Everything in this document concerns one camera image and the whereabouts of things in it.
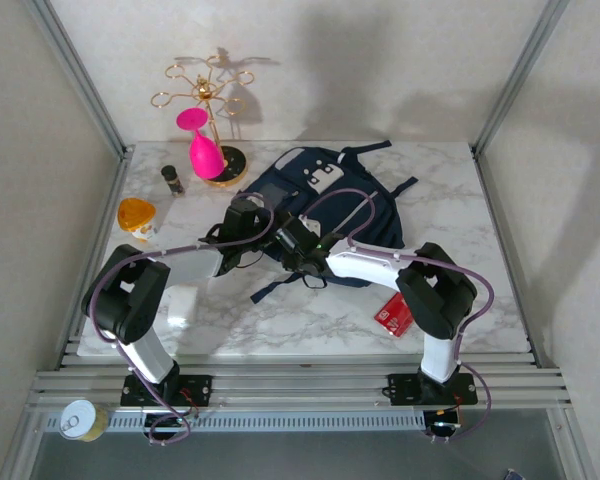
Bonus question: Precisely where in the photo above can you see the tin can with pull tab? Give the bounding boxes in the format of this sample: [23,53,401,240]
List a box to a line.
[58,399,110,443]

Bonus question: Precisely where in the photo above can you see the pink plastic goblet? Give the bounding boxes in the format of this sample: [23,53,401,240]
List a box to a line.
[176,107,229,182]

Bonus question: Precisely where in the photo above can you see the small dark spice bottle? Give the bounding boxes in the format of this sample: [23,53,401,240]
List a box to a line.
[160,164,187,198]

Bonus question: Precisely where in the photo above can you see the gold wire glass rack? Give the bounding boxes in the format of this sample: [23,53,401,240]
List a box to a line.
[150,55,258,189]

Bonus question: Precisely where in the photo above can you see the small controller board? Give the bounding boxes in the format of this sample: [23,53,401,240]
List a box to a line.
[423,407,465,435]
[143,410,201,435]

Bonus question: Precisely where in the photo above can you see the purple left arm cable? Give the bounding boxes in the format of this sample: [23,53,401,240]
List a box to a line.
[90,193,275,447]

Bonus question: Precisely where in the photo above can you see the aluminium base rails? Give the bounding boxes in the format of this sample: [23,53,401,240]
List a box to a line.
[24,352,574,414]

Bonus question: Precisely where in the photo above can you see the cup with orange lid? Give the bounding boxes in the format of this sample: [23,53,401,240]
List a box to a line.
[117,197,160,243]

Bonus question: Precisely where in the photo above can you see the navy blue backpack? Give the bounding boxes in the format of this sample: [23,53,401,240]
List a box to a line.
[234,139,420,304]

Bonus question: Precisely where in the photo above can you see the aluminium side rail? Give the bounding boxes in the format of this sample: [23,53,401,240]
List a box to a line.
[472,147,546,369]
[54,149,134,371]

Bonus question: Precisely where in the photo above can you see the red card case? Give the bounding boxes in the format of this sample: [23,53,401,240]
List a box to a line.
[374,292,414,340]

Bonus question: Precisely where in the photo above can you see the aluminium frame post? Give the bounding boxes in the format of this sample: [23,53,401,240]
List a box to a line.
[471,0,574,156]
[22,0,136,159]

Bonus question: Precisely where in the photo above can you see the grey slotted cable duct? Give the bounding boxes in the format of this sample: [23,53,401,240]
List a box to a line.
[39,409,427,434]

